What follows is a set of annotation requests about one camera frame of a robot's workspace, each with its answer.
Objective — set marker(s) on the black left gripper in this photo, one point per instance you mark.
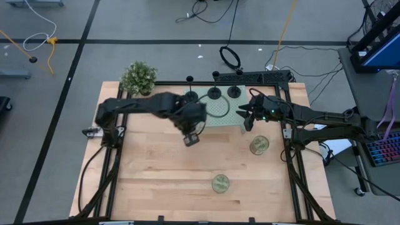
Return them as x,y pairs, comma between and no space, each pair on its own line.
192,118

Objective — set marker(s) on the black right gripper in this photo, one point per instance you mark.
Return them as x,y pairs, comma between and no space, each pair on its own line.
265,109

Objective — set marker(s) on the black candle stick holder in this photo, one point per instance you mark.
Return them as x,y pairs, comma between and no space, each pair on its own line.
214,92
191,94
234,91

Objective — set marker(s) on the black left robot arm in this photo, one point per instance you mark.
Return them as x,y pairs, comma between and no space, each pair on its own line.
137,107

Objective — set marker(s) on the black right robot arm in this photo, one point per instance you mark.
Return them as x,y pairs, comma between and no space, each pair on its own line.
328,122

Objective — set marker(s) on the glass candle with leaf print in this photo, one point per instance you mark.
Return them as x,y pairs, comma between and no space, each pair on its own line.
220,183
258,145

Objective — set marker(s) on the green perforated shelf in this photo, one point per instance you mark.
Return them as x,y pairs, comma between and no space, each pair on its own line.
218,107

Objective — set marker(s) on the black perforated metal box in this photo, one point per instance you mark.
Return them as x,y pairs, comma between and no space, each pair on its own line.
265,76

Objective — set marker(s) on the white power adapter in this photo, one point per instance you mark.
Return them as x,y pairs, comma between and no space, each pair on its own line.
269,67

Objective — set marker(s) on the small potted green plant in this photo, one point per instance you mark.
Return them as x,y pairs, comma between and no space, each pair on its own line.
139,78

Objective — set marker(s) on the white paper sheet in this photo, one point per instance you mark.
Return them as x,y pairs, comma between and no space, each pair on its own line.
339,146

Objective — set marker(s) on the grey side table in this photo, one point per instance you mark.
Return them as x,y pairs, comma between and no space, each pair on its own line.
365,93

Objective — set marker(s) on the black caster wheel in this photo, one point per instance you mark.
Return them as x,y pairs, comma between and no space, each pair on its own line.
359,191

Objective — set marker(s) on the backlit rainbow keyboard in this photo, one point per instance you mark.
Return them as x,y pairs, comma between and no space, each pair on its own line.
386,150

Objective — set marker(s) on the computer monitor with blue screen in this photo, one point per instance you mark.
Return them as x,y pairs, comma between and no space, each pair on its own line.
382,53

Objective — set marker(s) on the black floor fan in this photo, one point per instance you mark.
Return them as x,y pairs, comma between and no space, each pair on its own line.
376,12

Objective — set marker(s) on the grey furniture foot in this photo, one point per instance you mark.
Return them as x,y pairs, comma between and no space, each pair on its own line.
14,74
34,2

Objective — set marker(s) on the yellow pole with black foot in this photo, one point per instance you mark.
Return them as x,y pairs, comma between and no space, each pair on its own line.
18,47

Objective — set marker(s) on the black chair base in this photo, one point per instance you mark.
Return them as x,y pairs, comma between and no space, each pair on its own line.
4,103

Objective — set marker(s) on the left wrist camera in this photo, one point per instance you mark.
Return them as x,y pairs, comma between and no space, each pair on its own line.
191,140

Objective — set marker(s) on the black aluminium table frame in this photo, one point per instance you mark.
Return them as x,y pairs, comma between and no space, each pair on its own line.
290,175

